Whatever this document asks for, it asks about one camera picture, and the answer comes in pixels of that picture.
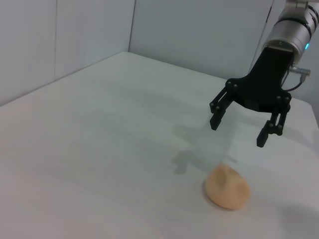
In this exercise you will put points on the round beige bread roll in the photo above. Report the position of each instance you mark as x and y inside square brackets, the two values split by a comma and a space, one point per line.
[226, 186]

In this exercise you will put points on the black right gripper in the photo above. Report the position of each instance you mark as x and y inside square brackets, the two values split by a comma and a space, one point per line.
[264, 84]

